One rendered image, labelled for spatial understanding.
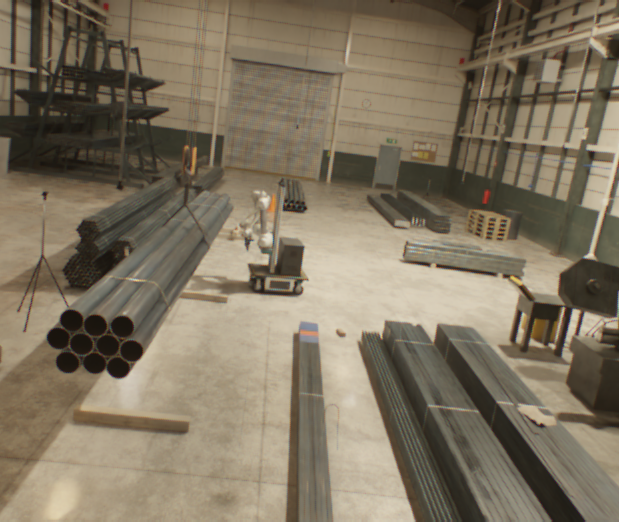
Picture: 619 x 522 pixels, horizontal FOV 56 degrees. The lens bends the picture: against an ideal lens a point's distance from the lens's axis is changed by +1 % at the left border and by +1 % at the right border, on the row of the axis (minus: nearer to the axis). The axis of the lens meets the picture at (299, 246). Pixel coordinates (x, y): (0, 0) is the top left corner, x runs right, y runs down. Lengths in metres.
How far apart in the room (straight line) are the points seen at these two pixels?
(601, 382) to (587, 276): 1.22
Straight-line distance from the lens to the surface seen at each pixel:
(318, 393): 6.04
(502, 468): 5.09
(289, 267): 9.38
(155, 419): 5.48
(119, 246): 8.60
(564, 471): 5.14
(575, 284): 7.62
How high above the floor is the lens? 2.82
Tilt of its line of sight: 12 degrees down
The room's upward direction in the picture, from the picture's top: 8 degrees clockwise
